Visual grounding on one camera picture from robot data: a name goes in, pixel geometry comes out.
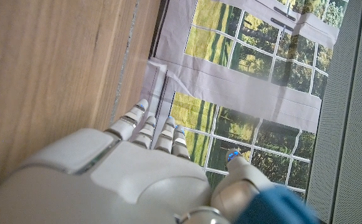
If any blue right wrist connector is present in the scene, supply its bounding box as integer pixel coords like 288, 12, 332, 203
232, 185, 322, 224

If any printed window backdrop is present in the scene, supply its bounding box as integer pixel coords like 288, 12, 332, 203
140, 0, 350, 200

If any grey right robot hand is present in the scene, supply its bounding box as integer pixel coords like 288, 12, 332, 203
0, 98, 274, 224

